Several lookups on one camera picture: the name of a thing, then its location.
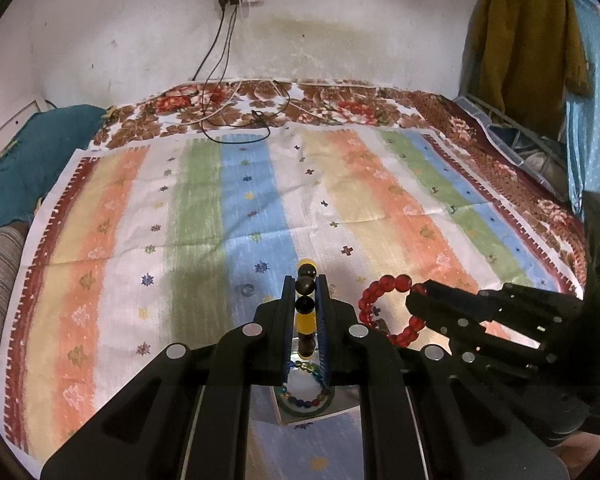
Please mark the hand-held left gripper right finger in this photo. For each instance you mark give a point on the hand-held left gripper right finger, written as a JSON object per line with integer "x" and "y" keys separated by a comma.
{"x": 324, "y": 320}

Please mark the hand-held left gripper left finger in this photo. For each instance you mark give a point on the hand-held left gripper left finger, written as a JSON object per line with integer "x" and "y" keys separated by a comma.
{"x": 286, "y": 320}

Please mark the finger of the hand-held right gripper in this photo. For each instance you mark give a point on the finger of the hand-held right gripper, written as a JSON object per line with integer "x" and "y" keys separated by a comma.
{"x": 460, "y": 335}
{"x": 480, "y": 305}

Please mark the small clear bead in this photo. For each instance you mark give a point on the small clear bead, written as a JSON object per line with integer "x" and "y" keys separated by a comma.
{"x": 247, "y": 289}

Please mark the colourful striped mat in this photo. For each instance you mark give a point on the colourful striped mat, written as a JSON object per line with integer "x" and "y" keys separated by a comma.
{"x": 205, "y": 220}

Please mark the blue printed hanging cloth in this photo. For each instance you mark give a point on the blue printed hanging cloth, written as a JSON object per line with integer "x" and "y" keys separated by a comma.
{"x": 597, "y": 90}

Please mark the brown floral bedsheet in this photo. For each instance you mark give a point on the brown floral bedsheet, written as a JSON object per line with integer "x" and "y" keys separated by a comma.
{"x": 330, "y": 102}

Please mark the mustard hanging garment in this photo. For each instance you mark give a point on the mustard hanging garment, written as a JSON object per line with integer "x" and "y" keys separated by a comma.
{"x": 525, "y": 45}

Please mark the teal pillow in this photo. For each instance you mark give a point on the teal pillow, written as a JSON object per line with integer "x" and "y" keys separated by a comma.
{"x": 30, "y": 160}

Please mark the white headboard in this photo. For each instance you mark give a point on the white headboard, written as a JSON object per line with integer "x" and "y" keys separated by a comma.
{"x": 10, "y": 122}

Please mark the metal bed rail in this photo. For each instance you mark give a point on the metal bed rail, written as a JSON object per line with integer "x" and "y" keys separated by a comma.
{"x": 510, "y": 130}

